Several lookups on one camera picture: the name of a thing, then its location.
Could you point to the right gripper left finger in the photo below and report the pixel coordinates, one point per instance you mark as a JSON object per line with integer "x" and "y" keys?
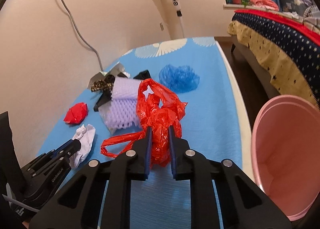
{"x": 99, "y": 194}

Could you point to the blue crumpled plastic bag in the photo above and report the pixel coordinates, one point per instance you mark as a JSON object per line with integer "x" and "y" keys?
{"x": 180, "y": 79}

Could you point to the clear storage bin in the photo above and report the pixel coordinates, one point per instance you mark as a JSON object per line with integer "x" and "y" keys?
{"x": 298, "y": 6}

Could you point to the black flat pouch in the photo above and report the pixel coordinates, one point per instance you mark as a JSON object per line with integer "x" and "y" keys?
{"x": 104, "y": 98}

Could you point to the leopard print black scrunchie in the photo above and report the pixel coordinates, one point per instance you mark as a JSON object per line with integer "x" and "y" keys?
{"x": 105, "y": 84}

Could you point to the blue patterned mat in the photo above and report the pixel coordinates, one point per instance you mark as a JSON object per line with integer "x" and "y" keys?
{"x": 209, "y": 123}

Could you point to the white green printed wrapper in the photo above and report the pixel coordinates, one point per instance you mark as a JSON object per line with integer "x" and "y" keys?
{"x": 116, "y": 70}

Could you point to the bed with star sheets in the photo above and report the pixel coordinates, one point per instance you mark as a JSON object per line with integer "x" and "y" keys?
{"x": 286, "y": 49}

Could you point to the pink folded clothes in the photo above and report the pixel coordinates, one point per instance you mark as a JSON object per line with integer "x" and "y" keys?
{"x": 267, "y": 4}

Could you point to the grey striped pillow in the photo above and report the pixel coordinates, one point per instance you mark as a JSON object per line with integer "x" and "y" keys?
{"x": 311, "y": 17}

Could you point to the small red crumpled wrapper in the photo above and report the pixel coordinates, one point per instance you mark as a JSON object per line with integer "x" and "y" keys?
{"x": 76, "y": 114}

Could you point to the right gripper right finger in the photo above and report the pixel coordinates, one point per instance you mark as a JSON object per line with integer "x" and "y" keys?
{"x": 222, "y": 195}

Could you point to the white paper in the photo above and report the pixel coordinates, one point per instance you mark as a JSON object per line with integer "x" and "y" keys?
{"x": 85, "y": 134}

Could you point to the clear bag with brown card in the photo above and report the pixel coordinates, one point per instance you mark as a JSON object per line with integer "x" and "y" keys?
{"x": 107, "y": 117}

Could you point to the pink trash bin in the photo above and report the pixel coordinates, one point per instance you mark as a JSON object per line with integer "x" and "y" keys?
{"x": 285, "y": 153}

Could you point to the red plastic bag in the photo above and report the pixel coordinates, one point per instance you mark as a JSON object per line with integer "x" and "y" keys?
{"x": 159, "y": 108}

